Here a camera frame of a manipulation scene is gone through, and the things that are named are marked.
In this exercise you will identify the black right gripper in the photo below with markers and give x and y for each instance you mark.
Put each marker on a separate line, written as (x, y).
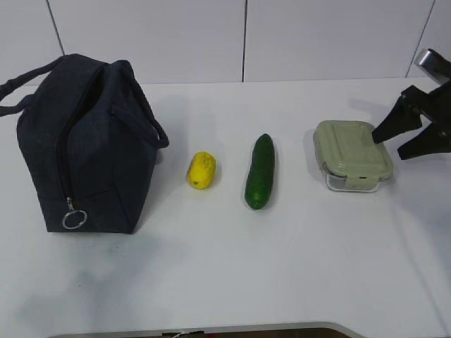
(405, 117)

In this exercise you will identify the glass container green lid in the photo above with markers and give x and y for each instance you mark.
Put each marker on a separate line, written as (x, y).
(348, 157)

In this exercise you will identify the green cucumber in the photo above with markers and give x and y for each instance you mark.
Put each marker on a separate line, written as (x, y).
(259, 181)

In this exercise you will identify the navy blue lunch bag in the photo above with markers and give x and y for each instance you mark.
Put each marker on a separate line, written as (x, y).
(90, 139)

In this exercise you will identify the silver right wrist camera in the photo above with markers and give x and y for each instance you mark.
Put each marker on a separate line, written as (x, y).
(433, 65)

